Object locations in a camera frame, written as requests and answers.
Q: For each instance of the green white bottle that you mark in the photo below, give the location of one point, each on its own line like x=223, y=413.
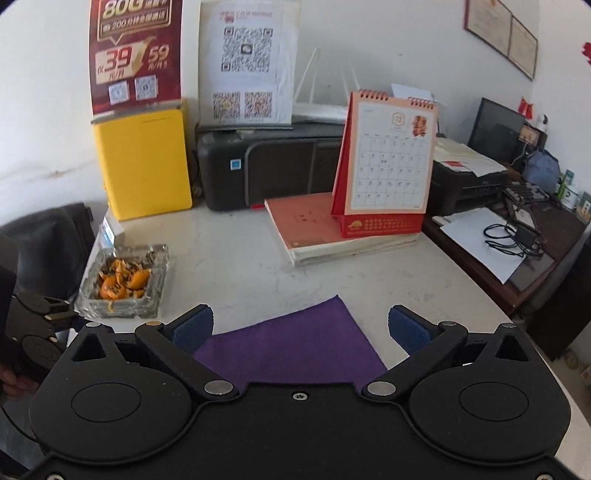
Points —
x=569, y=179

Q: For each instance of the red wall decoration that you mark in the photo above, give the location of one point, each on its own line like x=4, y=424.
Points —
x=587, y=53

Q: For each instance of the orange peel pile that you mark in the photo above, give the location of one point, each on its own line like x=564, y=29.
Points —
x=121, y=279

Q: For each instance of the black leather chair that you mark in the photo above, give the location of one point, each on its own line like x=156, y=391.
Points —
x=46, y=244

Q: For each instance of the red advertising poster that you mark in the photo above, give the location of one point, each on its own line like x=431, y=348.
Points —
x=134, y=50

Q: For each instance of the purple towel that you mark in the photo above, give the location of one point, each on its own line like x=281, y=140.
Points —
x=295, y=346

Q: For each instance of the black monitor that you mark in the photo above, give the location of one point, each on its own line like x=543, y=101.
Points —
x=496, y=131

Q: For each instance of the red desk calendar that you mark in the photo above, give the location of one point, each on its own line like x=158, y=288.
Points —
x=392, y=161

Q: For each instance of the framed wall certificates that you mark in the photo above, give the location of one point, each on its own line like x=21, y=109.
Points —
x=503, y=32

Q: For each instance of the large black printer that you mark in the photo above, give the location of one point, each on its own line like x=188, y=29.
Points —
x=277, y=166

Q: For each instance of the glass ashtray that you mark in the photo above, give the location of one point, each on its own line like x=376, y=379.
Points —
x=154, y=277

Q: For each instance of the red cover book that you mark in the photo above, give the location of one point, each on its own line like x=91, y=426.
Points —
x=304, y=221

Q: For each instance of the white paper sheets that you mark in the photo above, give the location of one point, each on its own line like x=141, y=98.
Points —
x=471, y=240

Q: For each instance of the small blue white box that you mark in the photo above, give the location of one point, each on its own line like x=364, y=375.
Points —
x=108, y=230

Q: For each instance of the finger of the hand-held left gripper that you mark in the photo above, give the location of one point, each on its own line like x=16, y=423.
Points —
x=62, y=307

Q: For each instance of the white code sign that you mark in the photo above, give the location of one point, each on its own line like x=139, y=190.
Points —
x=249, y=60

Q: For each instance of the papers on printer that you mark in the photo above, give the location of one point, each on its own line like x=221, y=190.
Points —
x=461, y=154

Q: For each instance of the white jar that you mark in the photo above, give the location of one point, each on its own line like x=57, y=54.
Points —
x=569, y=197

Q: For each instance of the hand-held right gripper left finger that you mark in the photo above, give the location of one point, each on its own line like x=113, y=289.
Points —
x=194, y=328

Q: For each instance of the yellow box stand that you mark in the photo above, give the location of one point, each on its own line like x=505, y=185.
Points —
x=143, y=166

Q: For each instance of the wooden framed plaque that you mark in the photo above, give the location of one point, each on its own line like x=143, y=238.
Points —
x=531, y=137

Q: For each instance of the dark wooden desk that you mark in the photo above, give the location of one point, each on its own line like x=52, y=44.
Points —
x=554, y=226

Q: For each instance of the small red flags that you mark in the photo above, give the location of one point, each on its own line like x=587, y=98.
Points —
x=525, y=107

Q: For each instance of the white security camera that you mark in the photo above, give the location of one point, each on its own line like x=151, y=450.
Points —
x=542, y=123

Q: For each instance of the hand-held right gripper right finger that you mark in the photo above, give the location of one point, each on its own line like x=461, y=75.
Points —
x=408, y=332

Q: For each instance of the small black printer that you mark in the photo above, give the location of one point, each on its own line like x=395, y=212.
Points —
x=466, y=194

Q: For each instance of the white router with antennas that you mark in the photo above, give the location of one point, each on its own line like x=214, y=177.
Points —
x=318, y=110

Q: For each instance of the blue bag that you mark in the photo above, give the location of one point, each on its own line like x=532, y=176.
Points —
x=540, y=170

